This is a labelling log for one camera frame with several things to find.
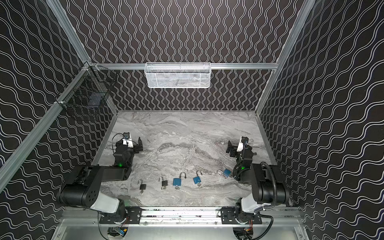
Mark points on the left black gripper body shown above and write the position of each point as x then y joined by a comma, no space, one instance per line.
133,147

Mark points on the black padlock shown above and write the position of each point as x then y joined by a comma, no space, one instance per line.
163,182
142,187

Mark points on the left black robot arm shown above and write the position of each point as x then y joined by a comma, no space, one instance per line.
81,188

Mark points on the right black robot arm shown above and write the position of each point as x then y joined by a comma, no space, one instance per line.
266,181

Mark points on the right blue padlock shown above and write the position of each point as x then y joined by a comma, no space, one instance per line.
225,173

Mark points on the blue padlock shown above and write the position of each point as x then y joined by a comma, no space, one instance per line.
177,182
197,179
225,173

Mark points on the middle blue padlock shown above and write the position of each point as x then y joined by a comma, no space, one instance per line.
197,179

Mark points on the left blue padlock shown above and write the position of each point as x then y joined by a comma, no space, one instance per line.
177,182

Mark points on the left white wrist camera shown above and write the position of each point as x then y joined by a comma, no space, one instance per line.
127,140

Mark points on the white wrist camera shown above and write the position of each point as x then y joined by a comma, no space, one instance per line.
127,140
243,143

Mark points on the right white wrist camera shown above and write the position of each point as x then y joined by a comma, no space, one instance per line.
243,143

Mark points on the black wire mesh basket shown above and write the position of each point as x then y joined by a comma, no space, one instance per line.
90,97

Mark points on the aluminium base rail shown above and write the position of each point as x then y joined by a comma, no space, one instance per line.
165,217

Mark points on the white wire mesh basket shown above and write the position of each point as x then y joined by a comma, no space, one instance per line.
178,75

